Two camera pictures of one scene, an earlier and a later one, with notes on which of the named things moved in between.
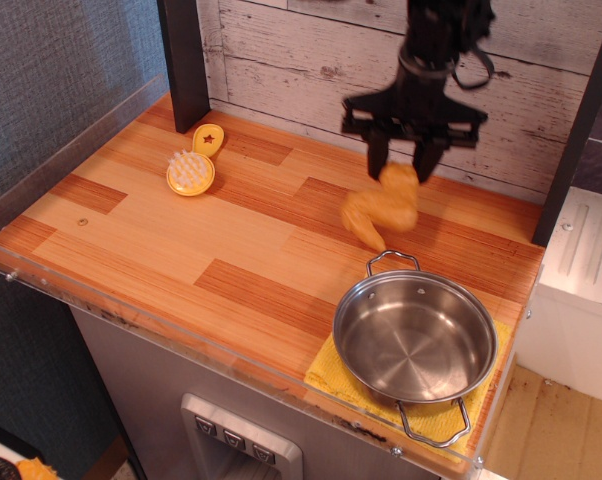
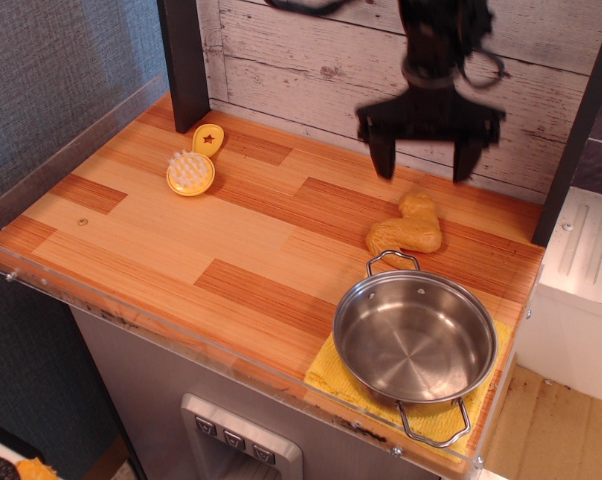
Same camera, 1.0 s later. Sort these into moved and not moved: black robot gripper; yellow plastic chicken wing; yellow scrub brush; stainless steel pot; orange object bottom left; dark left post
Moved: yellow plastic chicken wing; black robot gripper
Not moved: yellow scrub brush; orange object bottom left; stainless steel pot; dark left post
